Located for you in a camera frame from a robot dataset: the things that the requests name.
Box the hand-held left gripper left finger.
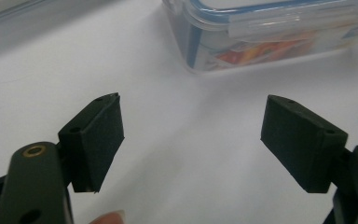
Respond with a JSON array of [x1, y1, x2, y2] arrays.
[[0, 91, 126, 224]]

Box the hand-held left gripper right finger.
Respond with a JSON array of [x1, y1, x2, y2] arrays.
[[260, 94, 358, 224]]

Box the clear plastic container with lid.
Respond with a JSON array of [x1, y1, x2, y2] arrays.
[[161, 0, 358, 75]]

